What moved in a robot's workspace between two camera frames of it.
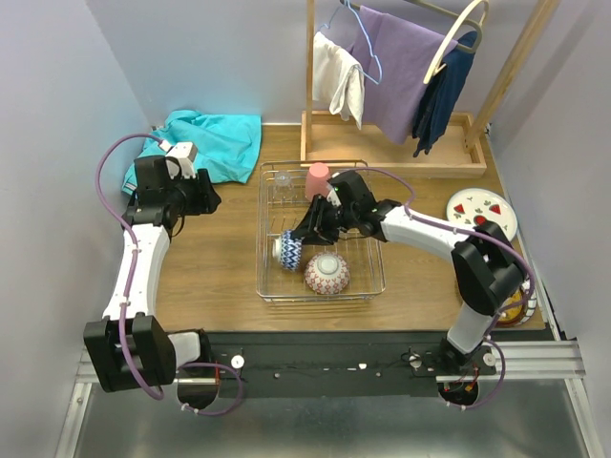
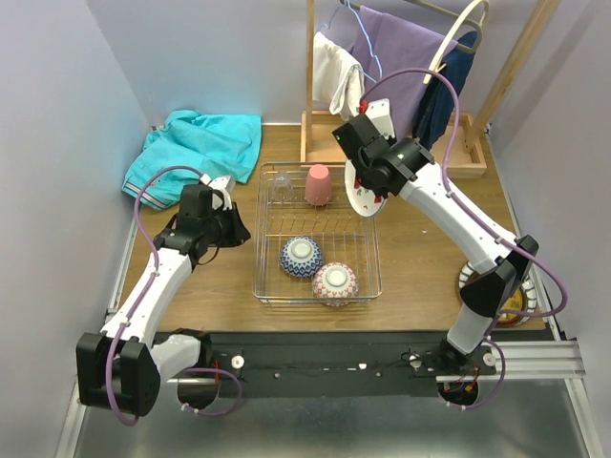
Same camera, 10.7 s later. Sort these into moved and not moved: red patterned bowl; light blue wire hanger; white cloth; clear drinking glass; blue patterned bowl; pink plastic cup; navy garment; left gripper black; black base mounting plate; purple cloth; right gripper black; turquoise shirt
Moved: left gripper black; blue patterned bowl; red patterned bowl; right gripper black
Not moved: white cloth; black base mounting plate; clear drinking glass; light blue wire hanger; turquoise shirt; pink plastic cup; purple cloth; navy garment
